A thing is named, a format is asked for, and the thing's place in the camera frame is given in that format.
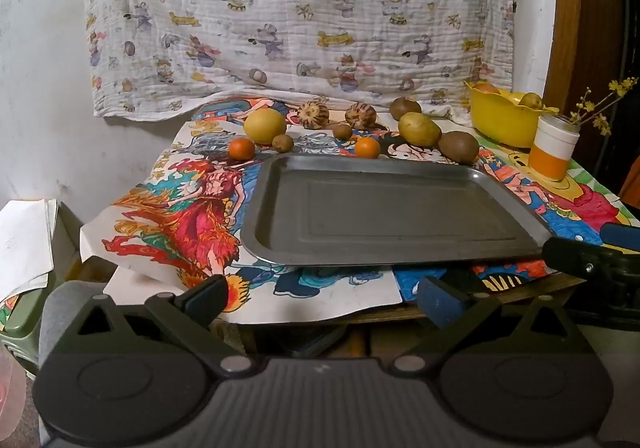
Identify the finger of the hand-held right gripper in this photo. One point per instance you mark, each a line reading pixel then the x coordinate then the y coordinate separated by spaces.
pixel 622 235
pixel 575 259

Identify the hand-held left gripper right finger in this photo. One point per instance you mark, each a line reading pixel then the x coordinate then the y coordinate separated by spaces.
pixel 440 303

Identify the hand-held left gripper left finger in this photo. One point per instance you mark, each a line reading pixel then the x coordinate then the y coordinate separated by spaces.
pixel 205 298

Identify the grey metal tray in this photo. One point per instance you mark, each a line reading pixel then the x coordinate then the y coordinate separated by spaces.
pixel 390 218

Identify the small orange tangerine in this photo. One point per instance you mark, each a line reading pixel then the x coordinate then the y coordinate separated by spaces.
pixel 367 147
pixel 241 148

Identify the large brown kiwi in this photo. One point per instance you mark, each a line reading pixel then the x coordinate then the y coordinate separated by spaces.
pixel 458 147
pixel 404 108

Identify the small brown kiwi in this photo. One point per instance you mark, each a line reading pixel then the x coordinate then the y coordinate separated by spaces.
pixel 342 131
pixel 283 143

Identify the yellow-green mango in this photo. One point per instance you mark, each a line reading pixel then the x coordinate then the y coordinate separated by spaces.
pixel 419 129

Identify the large yellow lemon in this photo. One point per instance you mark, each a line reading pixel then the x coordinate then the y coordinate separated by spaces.
pixel 265 126

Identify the striped brown round fruit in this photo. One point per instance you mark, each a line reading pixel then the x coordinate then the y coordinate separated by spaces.
pixel 312 114
pixel 360 116

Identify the red flame figure poster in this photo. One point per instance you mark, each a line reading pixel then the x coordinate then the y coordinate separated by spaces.
pixel 190 218

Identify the white and orange jar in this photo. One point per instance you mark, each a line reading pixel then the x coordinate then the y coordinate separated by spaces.
pixel 552 148

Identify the yellow flower twigs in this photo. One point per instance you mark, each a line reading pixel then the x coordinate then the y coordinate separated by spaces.
pixel 602 103

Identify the yellow plastic bowl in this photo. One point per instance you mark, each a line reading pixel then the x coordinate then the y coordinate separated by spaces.
pixel 505 123

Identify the small yellow pear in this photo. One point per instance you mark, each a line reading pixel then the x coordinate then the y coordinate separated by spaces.
pixel 530 101

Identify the green plastic stool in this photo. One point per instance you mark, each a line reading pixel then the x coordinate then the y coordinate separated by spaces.
pixel 22 323

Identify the stack of white papers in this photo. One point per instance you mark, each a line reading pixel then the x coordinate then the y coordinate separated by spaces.
pixel 25 248

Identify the red apple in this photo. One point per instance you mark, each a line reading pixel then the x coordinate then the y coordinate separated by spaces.
pixel 486 88

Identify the translucent pink plastic container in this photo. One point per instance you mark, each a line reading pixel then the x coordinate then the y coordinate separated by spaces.
pixel 9 393

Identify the white printed blanket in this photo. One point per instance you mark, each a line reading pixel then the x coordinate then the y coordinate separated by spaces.
pixel 300 3

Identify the brown wooden door frame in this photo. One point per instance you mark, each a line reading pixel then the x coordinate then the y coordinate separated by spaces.
pixel 585 28

